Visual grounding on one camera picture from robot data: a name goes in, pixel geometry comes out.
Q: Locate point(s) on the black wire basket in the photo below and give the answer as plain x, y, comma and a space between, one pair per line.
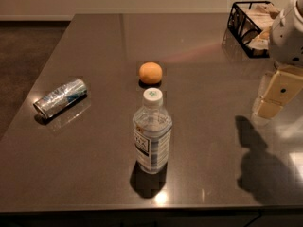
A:
244, 28

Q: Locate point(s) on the orange fruit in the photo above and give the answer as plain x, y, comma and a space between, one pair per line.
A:
150, 73

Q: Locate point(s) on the clear plastic water bottle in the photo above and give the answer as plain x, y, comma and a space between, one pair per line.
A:
152, 132

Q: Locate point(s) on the silver blue drink can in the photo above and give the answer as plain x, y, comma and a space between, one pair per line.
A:
56, 101

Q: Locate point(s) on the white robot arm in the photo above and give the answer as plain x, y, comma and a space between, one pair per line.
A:
294, 7

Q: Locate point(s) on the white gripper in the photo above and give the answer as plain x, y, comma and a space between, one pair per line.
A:
288, 37

